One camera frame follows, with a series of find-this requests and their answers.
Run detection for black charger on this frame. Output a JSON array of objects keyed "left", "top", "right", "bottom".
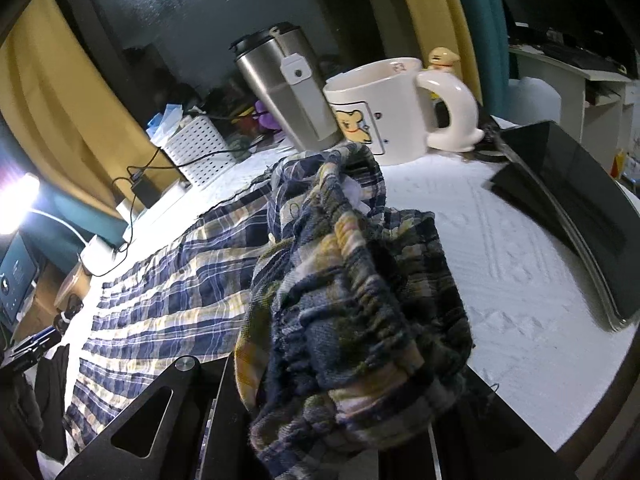
[{"left": 131, "top": 172, "right": 161, "bottom": 208}]

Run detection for black cable bundle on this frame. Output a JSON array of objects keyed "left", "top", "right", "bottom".
[{"left": 54, "top": 295, "right": 86, "bottom": 333}]

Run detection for black cloth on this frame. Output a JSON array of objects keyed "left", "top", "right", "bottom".
[{"left": 34, "top": 344, "right": 71, "bottom": 463}]

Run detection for purple cloth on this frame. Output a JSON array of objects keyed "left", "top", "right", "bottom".
[{"left": 252, "top": 100, "right": 281, "bottom": 133}]

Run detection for yellow curtain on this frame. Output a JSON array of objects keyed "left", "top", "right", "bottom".
[
  {"left": 0, "top": 0, "right": 186, "bottom": 221},
  {"left": 387, "top": 0, "right": 483, "bottom": 106}
]

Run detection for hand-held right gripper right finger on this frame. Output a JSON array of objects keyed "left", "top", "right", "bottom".
[{"left": 430, "top": 367, "right": 576, "bottom": 480}]

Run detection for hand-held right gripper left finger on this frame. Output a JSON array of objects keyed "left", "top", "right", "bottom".
[{"left": 55, "top": 354, "right": 258, "bottom": 480}]

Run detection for white desk lamp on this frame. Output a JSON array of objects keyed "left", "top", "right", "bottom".
[{"left": 0, "top": 172, "right": 121, "bottom": 277}]

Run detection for white power strip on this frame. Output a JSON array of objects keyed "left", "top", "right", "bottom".
[{"left": 116, "top": 180, "right": 193, "bottom": 226}]

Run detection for beige lidded container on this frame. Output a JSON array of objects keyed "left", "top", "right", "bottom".
[{"left": 54, "top": 260, "right": 93, "bottom": 311}]

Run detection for white computer desk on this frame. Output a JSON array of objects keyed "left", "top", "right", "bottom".
[{"left": 509, "top": 45, "right": 640, "bottom": 171}]

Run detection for blue yellow plaid shirt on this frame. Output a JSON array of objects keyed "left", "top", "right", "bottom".
[{"left": 62, "top": 142, "right": 476, "bottom": 480}]

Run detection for black keyboard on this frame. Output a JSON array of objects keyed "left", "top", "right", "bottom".
[{"left": 510, "top": 22, "right": 628, "bottom": 73}]

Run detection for steel tumbler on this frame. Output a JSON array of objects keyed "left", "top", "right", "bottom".
[{"left": 230, "top": 21, "right": 346, "bottom": 153}]

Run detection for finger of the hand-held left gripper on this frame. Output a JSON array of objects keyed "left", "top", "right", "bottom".
[
  {"left": 0, "top": 345, "right": 53, "bottom": 373},
  {"left": 7, "top": 326, "right": 57, "bottom": 353}
]

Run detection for black tablet with cover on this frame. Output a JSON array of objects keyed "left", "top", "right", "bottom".
[{"left": 481, "top": 120, "right": 640, "bottom": 333}]

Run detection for cardboard box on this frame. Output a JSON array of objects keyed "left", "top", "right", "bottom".
[{"left": 20, "top": 260, "right": 81, "bottom": 326}]

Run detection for white plastic basket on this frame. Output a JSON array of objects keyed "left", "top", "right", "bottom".
[{"left": 159, "top": 115, "right": 238, "bottom": 190}]

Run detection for tablet with lit screen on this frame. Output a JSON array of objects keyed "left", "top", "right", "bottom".
[{"left": 0, "top": 234, "right": 40, "bottom": 326}]

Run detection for black monitor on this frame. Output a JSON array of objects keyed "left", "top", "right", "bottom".
[{"left": 495, "top": 0, "right": 640, "bottom": 56}]

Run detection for blue face masks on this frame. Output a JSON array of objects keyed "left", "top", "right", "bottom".
[{"left": 146, "top": 104, "right": 193, "bottom": 136}]

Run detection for cream bear mug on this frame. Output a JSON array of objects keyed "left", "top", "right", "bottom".
[{"left": 322, "top": 46, "right": 485, "bottom": 167}]

